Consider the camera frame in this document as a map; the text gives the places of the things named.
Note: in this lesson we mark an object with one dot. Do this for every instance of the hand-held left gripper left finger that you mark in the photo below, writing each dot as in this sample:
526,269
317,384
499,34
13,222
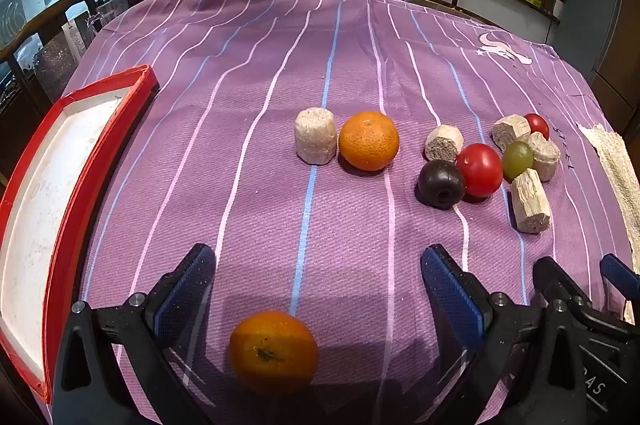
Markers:
185,290

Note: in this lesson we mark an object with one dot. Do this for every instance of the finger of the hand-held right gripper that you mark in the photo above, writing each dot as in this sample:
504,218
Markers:
547,277
617,272

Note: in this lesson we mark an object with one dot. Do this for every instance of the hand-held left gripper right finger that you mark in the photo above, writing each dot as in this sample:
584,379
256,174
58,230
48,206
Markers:
450,290

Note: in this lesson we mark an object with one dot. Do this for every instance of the long sugarcane piece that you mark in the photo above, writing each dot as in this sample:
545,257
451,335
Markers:
531,201

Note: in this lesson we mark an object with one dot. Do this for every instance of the dark purple plum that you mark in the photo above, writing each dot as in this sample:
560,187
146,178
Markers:
441,183

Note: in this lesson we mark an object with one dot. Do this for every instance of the small orange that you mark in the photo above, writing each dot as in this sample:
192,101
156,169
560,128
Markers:
274,352

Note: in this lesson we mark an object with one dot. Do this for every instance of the short sugarcane piece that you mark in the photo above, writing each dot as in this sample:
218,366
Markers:
443,145
545,159
510,131

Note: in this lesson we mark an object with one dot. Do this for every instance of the green grape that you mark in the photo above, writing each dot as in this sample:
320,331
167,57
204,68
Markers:
517,160

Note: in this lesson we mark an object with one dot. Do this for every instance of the large red tomato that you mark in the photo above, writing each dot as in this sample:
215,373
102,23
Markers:
479,169

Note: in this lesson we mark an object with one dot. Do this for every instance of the small red tomato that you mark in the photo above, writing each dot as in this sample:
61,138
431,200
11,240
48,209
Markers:
537,125

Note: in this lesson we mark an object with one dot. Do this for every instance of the red tray with white inside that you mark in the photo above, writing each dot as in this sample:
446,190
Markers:
45,205

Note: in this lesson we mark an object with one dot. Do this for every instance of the large orange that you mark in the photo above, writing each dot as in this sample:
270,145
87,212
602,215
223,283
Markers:
369,140

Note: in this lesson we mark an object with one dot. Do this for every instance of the stout sugarcane piece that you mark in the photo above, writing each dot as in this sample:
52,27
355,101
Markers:
315,136

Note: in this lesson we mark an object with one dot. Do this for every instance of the white towel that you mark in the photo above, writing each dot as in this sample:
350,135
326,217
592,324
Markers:
615,175

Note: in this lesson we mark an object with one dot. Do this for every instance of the purple striped cloth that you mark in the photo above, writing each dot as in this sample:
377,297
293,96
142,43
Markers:
300,55

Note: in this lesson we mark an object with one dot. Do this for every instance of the clear glass pitcher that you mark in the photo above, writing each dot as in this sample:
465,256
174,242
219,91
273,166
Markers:
106,13

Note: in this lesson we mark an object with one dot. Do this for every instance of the wooden chair with curved rail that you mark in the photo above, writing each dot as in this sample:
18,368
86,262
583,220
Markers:
45,15

